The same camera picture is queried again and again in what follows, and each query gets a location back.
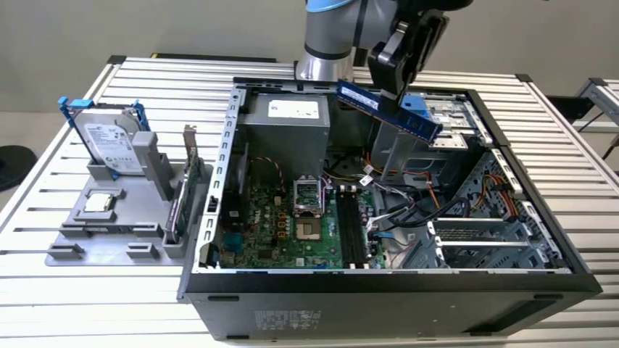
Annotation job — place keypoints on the blue plastic drive latch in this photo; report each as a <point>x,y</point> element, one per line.
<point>415,100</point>

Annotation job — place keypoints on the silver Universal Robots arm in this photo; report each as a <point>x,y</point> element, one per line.
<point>329,36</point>

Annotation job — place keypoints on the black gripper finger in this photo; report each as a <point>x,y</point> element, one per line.
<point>394,72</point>
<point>433,40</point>

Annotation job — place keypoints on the black bar behind table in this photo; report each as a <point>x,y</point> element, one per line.
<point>213,57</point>

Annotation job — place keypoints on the black round floor base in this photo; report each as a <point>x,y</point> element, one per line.
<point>15,166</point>

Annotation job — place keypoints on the black open PC case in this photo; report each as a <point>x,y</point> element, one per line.
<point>387,311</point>

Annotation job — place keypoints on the green motherboard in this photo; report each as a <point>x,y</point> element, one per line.
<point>271,224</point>

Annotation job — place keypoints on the aluminium frame side table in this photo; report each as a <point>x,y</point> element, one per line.
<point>600,90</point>

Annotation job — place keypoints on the grey metal drive cage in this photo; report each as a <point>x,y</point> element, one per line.
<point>402,159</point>

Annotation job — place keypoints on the hard disk in blue carrier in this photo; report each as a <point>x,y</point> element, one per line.
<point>109,145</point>

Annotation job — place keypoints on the CPU socket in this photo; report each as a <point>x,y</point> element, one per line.
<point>309,229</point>

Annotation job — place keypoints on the grey parts rack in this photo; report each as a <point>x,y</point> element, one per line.
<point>135,210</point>

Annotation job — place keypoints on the grey power supply unit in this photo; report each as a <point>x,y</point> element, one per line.
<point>286,145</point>

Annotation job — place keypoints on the silver CPU chip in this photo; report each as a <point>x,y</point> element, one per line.
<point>99,203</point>

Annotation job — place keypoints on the black RAM slot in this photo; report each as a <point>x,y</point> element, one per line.
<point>355,228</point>
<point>349,228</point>
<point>342,228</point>

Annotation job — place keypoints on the graphics card with metal bracket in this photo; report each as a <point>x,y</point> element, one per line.
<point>186,188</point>

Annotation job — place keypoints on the perforated metal disk bay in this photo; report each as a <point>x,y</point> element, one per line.
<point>483,239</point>

